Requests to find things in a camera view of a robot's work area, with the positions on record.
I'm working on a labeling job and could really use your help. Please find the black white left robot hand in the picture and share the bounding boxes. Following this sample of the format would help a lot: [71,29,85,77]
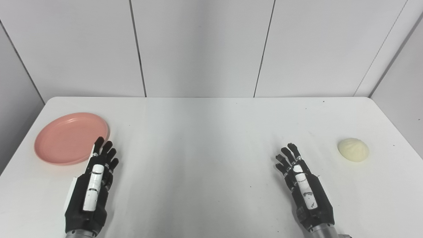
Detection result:
[64,137,119,236]

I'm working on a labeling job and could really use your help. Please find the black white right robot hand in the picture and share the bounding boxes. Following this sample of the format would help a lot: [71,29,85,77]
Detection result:
[275,143,335,232]

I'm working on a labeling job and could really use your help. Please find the cream steamed bun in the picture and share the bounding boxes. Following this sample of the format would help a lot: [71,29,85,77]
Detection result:
[337,138,369,163]

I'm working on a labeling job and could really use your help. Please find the pink round plate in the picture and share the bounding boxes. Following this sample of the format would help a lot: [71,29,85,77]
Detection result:
[34,112,110,166]

